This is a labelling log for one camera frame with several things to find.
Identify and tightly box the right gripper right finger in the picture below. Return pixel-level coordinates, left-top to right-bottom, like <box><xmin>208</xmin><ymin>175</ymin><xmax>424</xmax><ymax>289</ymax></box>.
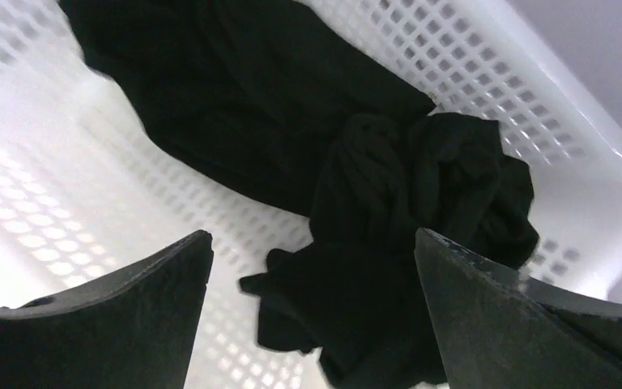
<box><xmin>415</xmin><ymin>229</ymin><xmax>622</xmax><ymax>389</ymax></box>

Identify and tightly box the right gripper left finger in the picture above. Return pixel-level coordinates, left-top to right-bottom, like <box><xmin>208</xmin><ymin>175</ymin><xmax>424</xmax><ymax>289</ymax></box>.
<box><xmin>0</xmin><ymin>230</ymin><xmax>214</xmax><ymax>388</ymax></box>

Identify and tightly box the black t-shirt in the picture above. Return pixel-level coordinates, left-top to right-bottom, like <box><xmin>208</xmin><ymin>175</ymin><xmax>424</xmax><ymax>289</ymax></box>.
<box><xmin>60</xmin><ymin>1</ymin><xmax>539</xmax><ymax>388</ymax></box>

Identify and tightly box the white plastic mesh basket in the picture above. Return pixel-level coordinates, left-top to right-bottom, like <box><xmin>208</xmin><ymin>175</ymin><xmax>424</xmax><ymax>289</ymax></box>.
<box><xmin>0</xmin><ymin>1</ymin><xmax>622</xmax><ymax>388</ymax></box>

